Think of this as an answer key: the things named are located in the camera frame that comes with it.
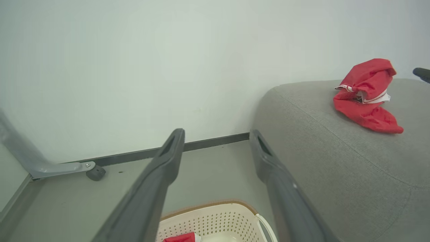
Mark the red garment with white trim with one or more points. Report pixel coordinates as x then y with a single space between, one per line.
368 84

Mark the cream perforated laundry basket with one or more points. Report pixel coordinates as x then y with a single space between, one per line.
218 218

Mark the black caster wheel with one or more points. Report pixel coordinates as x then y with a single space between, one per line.
96 173

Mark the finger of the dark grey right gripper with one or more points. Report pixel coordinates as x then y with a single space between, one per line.
423 74

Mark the red cloth garment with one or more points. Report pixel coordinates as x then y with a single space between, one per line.
181 238

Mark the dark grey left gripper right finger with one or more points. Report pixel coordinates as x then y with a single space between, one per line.
289 205

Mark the grey metal frame leg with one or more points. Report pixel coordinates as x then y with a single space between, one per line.
30 158

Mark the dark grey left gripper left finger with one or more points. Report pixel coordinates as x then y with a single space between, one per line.
147 195

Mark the grey fabric sofa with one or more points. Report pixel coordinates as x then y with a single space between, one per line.
352 168

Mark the dark baseboard strip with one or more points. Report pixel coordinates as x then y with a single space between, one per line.
134 155

